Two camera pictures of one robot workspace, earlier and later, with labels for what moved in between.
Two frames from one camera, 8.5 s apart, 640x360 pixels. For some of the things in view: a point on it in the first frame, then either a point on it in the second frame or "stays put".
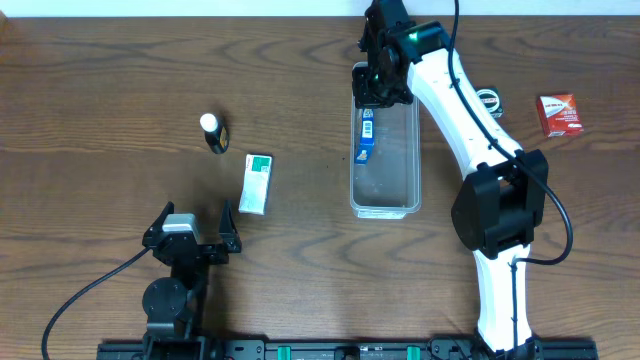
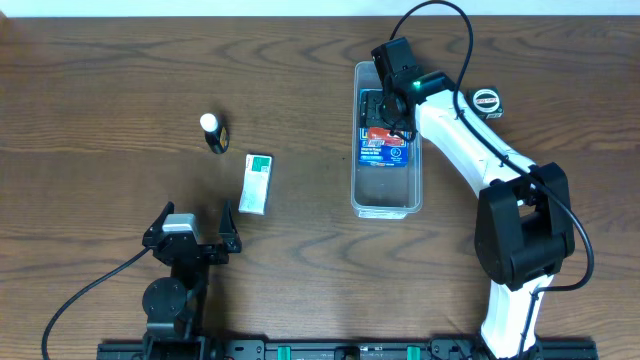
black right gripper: (364, 94) to (374, 115)
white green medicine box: (256, 184) stays put
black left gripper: (230, 242) stays put
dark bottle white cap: (216, 135) stays put
